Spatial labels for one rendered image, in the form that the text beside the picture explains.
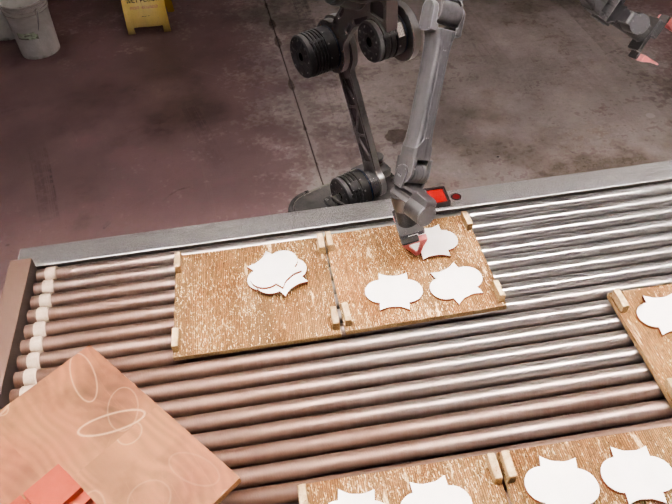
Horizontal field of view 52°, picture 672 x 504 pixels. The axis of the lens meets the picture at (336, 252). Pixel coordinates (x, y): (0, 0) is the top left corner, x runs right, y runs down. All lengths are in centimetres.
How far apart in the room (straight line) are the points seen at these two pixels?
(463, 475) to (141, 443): 65
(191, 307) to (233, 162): 208
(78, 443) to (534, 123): 317
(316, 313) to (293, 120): 246
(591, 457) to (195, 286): 103
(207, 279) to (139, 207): 182
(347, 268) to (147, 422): 67
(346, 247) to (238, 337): 40
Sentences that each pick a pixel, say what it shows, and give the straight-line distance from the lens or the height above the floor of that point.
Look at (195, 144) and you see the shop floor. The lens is 399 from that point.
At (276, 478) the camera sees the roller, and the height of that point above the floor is 91.
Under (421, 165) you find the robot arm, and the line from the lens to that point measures 172.
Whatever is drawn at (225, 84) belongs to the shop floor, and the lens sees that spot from 449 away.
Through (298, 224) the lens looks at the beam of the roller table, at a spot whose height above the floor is 91.
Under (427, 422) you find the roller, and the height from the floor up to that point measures 92.
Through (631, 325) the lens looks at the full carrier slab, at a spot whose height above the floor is 94.
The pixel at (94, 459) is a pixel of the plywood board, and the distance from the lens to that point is 149.
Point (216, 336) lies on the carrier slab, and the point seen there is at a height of 94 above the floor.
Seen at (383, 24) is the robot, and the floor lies 120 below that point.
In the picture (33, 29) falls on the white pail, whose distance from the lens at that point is 514.
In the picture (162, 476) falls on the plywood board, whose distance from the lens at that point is 142.
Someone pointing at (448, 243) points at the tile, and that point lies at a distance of 189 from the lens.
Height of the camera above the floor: 226
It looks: 45 degrees down
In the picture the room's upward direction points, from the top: 4 degrees counter-clockwise
